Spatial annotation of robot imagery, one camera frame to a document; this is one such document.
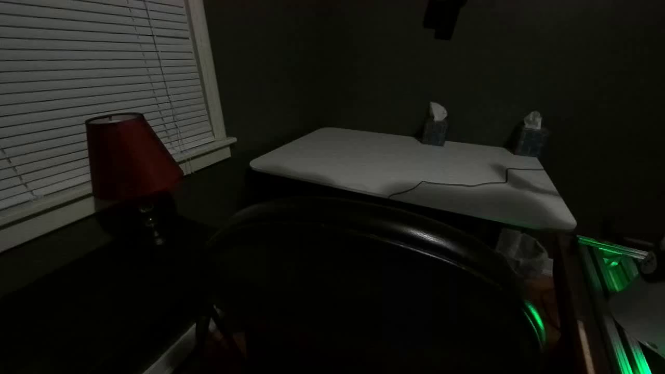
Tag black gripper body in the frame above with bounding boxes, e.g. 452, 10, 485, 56
423, 0, 467, 42

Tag grey tissue box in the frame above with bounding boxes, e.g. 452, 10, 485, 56
418, 99, 452, 147

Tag spray bottle on right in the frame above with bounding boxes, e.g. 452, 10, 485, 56
513, 109, 552, 157

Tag clear plastic bin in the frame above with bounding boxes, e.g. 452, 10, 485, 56
493, 227, 558, 280

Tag black round-back chair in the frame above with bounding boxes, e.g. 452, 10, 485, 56
196, 195, 558, 374

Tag red shade table lamp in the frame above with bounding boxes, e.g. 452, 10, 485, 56
83, 112, 188, 249

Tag white window blinds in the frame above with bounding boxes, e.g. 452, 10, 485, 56
0, 0, 216, 213

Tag thin black cable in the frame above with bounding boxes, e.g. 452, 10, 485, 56
386, 162, 552, 200

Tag metal robot stand frame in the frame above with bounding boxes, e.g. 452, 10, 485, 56
573, 232, 656, 300

